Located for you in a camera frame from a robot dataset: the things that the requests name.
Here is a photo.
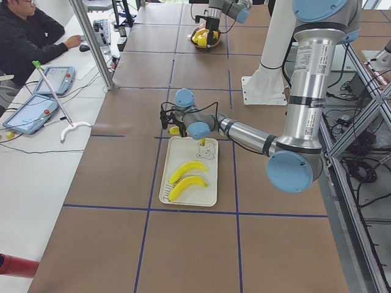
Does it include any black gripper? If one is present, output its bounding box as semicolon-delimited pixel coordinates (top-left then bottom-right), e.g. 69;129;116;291
167;106;199;136
205;16;220;51

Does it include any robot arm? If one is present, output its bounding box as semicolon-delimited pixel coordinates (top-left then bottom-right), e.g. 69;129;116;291
160;1;361;193
203;0;253;50

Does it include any brown wicker basket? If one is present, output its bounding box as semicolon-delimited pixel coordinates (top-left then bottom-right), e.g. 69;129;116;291
190;26;222;48

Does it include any white bear print tray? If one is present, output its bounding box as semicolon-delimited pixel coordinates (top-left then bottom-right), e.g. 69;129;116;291
159;137;219;207

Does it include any black computer mouse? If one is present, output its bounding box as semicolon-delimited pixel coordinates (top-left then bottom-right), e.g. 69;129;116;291
79;45;90;52

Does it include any teach pendant near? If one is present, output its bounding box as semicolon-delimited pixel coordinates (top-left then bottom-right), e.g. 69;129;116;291
2;94;59;135

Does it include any teach pendant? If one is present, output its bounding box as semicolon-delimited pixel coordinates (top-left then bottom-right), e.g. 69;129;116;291
33;66;75;96
2;94;59;135

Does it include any teach pendant far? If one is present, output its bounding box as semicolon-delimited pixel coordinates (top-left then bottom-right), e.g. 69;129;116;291
33;66;75;96

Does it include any white hook reaching stick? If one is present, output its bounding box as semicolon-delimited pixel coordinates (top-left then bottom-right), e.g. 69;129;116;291
32;60;92;143

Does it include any seated person in black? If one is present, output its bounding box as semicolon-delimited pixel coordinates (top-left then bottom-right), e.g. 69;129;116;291
1;1;81;87

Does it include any red cylinder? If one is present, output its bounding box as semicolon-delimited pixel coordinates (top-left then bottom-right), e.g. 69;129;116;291
0;253;40;278

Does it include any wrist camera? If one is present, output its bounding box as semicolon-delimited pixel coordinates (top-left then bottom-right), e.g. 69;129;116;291
160;109;171;129
195;15;208;23

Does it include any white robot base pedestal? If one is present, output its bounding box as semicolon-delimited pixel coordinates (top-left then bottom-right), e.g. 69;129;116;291
241;0;296;106

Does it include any aluminium frame post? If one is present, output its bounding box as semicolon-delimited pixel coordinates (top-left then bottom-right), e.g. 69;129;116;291
69;0;114;90

